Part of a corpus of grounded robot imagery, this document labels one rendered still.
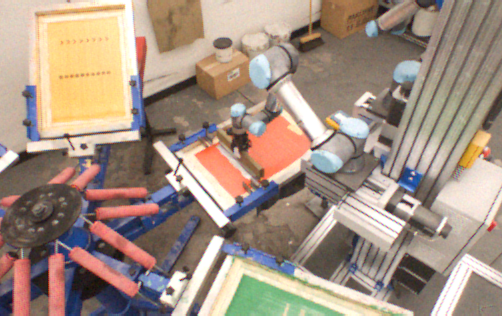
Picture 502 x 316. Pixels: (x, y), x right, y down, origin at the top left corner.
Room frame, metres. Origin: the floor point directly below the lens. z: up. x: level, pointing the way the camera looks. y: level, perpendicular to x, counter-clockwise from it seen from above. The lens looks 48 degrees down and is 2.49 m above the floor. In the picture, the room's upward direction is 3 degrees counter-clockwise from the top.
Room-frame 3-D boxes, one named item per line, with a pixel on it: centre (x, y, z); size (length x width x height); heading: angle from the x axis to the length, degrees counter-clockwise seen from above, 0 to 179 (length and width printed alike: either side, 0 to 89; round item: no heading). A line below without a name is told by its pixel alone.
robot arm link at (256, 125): (1.29, -0.02, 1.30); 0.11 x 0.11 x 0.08; 43
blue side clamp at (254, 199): (1.07, 0.01, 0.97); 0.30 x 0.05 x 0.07; 125
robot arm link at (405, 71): (1.42, -0.76, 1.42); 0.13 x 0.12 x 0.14; 112
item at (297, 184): (1.32, -0.17, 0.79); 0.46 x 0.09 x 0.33; 125
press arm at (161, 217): (1.19, 0.33, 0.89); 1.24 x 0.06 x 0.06; 125
